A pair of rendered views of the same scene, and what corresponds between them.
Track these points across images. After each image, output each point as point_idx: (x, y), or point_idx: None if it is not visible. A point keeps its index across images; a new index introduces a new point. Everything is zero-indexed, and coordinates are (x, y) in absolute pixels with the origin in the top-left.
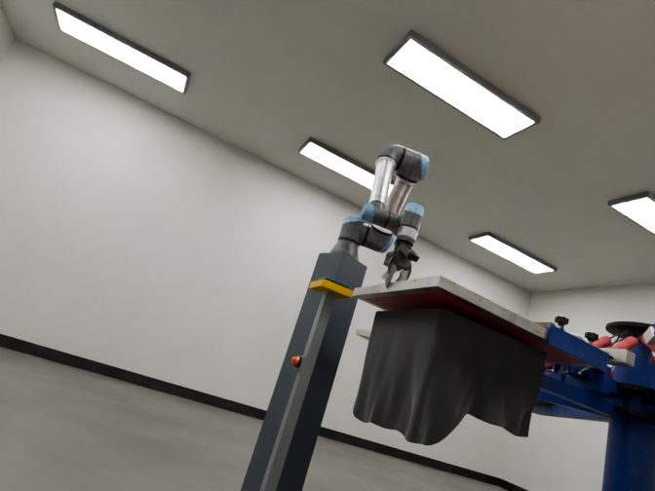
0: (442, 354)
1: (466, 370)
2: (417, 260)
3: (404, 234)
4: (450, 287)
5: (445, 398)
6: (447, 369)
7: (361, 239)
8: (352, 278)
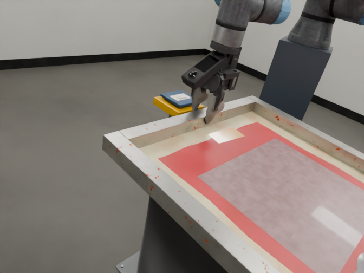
0: (150, 229)
1: (182, 267)
2: (193, 87)
3: (211, 37)
4: (114, 155)
5: None
6: (158, 249)
7: (326, 10)
8: (298, 72)
